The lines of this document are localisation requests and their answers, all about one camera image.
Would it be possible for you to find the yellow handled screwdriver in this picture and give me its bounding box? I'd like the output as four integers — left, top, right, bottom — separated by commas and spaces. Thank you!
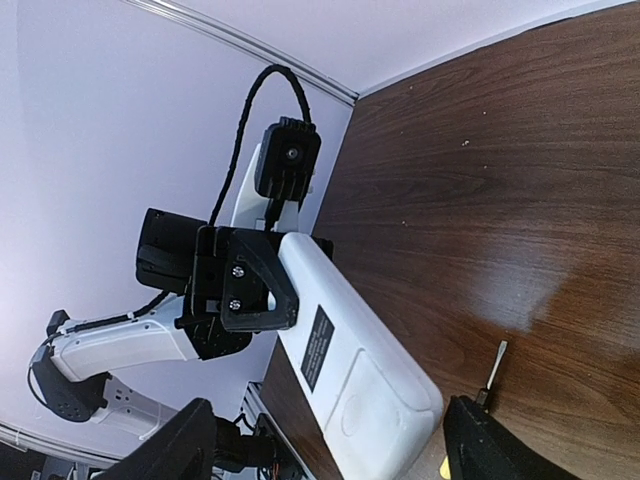
439, 340, 508, 480

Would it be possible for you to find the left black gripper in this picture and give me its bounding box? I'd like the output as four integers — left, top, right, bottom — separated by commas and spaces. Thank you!
174, 224, 335, 362

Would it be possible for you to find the white remote control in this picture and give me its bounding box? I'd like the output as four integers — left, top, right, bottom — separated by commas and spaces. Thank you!
278, 233, 444, 479

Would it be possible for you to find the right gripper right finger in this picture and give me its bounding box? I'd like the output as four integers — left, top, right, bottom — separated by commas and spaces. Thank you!
443, 396, 577, 480

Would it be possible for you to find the front aluminium rail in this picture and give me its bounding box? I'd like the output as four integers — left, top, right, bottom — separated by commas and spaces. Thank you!
241, 382, 314, 479

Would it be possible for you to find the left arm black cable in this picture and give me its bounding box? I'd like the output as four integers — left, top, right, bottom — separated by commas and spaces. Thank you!
207, 64, 314, 226

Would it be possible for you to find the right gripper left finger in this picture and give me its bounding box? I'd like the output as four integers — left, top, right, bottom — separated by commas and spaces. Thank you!
102, 398, 217, 480

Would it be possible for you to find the left aluminium frame post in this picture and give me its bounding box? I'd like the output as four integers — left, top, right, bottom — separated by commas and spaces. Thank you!
124, 0, 359, 107

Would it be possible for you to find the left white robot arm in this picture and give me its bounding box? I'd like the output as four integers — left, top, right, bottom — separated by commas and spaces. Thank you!
28, 208, 297, 441

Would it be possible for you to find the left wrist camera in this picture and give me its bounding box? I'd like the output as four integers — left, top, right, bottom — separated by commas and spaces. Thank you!
231, 117, 321, 232

